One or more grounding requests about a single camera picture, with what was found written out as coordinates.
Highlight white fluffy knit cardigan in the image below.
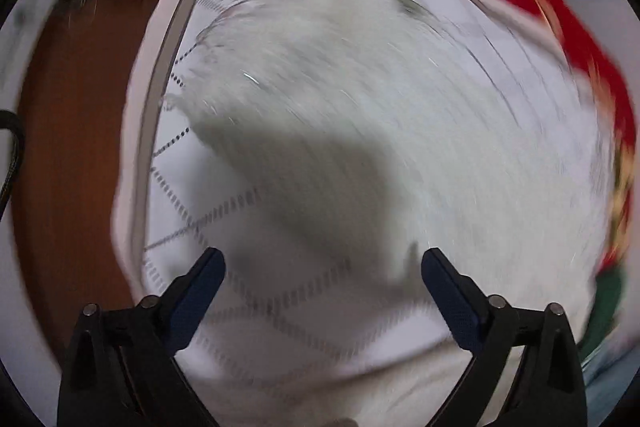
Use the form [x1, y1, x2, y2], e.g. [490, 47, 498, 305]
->
[167, 0, 613, 328]

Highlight white grid floral mat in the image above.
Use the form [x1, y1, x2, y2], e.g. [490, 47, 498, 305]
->
[113, 0, 614, 426]

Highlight red floral bed blanket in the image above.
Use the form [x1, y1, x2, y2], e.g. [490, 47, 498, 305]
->
[506, 0, 639, 346]

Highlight black cable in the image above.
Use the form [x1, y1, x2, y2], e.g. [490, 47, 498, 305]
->
[0, 108, 26, 220]

